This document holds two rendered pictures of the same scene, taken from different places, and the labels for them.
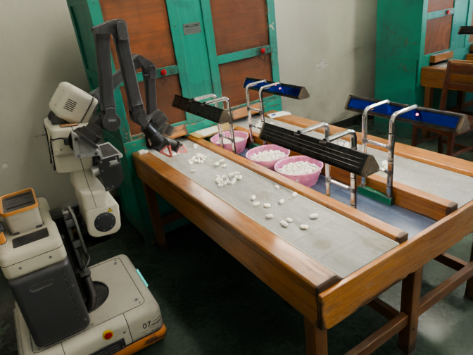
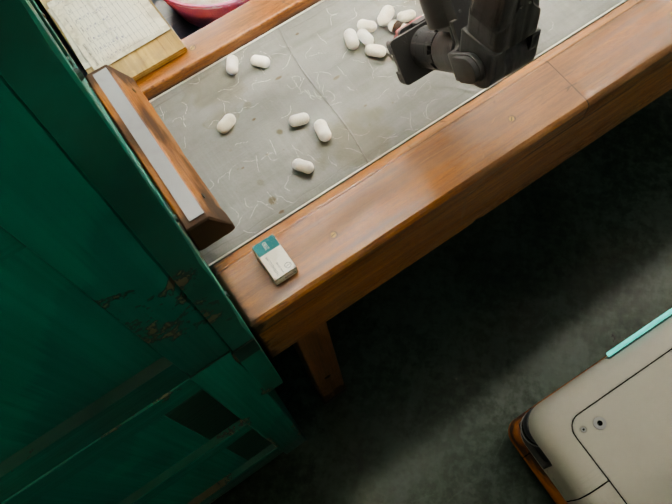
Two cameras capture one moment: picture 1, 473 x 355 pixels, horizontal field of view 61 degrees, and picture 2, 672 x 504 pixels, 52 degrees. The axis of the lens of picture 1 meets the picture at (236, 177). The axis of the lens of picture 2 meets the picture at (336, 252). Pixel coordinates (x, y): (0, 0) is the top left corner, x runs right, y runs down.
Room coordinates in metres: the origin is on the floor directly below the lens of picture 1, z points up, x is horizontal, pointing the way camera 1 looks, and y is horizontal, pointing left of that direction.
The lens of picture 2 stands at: (2.44, 0.95, 1.64)
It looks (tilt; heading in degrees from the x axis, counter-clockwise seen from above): 67 degrees down; 275
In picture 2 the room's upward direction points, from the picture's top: 10 degrees counter-clockwise
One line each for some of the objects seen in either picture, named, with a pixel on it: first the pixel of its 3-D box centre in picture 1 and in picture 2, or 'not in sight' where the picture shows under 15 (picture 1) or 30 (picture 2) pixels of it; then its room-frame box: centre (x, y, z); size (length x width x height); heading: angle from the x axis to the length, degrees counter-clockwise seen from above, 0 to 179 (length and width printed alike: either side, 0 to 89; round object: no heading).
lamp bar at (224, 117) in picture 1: (198, 107); not in sight; (2.35, 0.17, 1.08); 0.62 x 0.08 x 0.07; 30
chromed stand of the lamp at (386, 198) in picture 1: (388, 151); not in sight; (1.75, -0.73, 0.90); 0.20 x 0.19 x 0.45; 30
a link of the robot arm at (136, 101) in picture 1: (129, 75); not in sight; (1.76, 0.40, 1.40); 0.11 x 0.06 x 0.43; 28
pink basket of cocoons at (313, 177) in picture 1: (298, 172); not in sight; (2.02, -0.35, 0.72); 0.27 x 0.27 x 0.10
